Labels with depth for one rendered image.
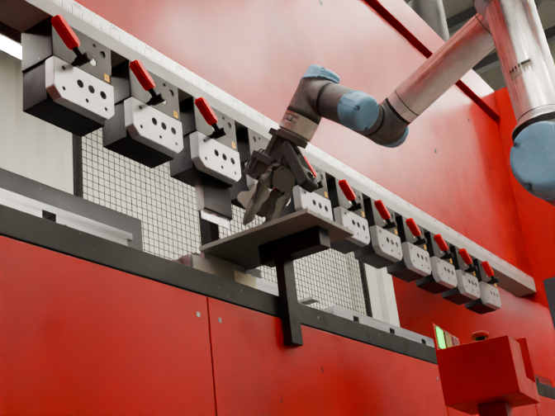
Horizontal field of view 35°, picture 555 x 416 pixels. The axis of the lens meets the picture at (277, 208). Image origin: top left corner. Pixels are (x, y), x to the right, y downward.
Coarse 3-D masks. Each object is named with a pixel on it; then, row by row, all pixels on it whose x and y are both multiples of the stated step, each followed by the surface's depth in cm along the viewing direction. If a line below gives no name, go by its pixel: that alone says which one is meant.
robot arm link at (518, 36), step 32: (480, 0) 159; (512, 0) 155; (512, 32) 152; (512, 64) 151; (544, 64) 149; (512, 96) 151; (544, 96) 146; (544, 128) 141; (512, 160) 144; (544, 160) 141; (544, 192) 141
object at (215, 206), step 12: (204, 180) 190; (204, 192) 188; (216, 192) 192; (228, 192) 196; (204, 204) 187; (216, 204) 191; (228, 204) 195; (204, 216) 187; (216, 216) 191; (228, 216) 193; (228, 228) 194
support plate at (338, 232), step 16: (272, 224) 170; (288, 224) 171; (304, 224) 172; (320, 224) 172; (336, 224) 175; (224, 240) 176; (240, 240) 176; (256, 240) 177; (272, 240) 178; (336, 240) 182; (224, 256) 183; (240, 256) 184; (256, 256) 186
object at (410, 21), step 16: (368, 0) 305; (384, 0) 312; (400, 0) 327; (384, 16) 314; (400, 16) 321; (416, 16) 338; (400, 32) 325; (416, 32) 332; (432, 32) 349; (416, 48) 336; (432, 48) 342; (464, 80) 367; (480, 80) 388; (480, 96) 380; (496, 112) 395
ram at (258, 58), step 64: (0, 0) 154; (128, 0) 181; (192, 0) 203; (256, 0) 231; (320, 0) 268; (192, 64) 195; (256, 64) 220; (320, 64) 253; (384, 64) 297; (256, 128) 210; (320, 128) 240; (448, 128) 336; (448, 192) 313; (512, 192) 383; (512, 256) 354
